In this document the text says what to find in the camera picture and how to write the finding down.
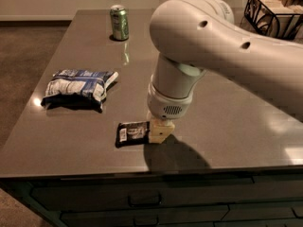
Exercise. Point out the upper drawer handle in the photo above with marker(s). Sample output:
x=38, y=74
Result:
x=144, y=200

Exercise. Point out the lower drawer handle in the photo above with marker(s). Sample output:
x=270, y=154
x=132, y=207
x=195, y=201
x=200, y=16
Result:
x=146, y=222

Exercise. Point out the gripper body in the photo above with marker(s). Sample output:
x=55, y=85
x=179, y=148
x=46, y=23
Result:
x=166, y=106

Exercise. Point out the blue white chip bag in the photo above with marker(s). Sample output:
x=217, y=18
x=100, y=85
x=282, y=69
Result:
x=79, y=84

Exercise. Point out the black rxbar chocolate bar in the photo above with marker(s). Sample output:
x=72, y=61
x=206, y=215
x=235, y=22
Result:
x=132, y=133

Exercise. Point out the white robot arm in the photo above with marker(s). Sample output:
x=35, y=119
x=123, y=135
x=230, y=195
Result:
x=193, y=36

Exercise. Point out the dark cabinet with drawers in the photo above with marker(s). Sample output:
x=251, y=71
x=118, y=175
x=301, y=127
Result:
x=231, y=198

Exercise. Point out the green soda can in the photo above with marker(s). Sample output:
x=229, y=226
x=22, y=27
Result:
x=119, y=21

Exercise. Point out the black wire basket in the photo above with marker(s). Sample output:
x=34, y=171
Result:
x=279, y=19

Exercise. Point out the drawer handle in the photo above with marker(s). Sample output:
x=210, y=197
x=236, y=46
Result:
x=144, y=200
x=146, y=222

